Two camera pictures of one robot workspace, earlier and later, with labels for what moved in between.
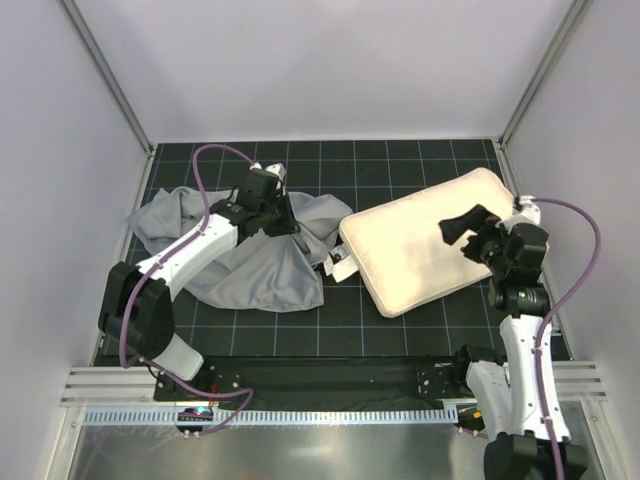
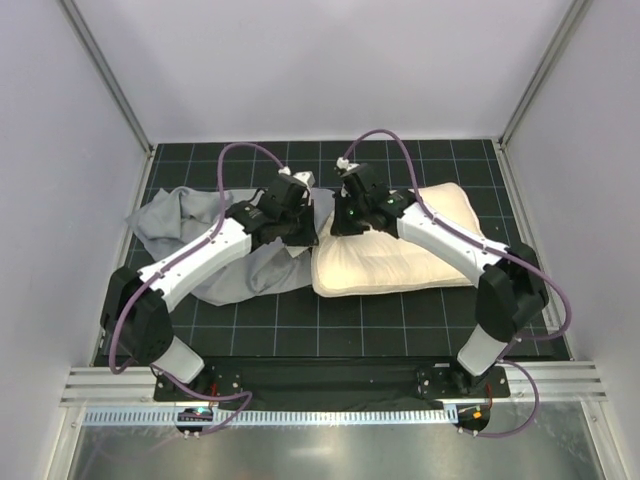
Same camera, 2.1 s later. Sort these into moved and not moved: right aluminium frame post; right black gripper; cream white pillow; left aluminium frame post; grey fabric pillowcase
Moved: right black gripper; grey fabric pillowcase; cream white pillow
Not moved: left aluminium frame post; right aluminium frame post
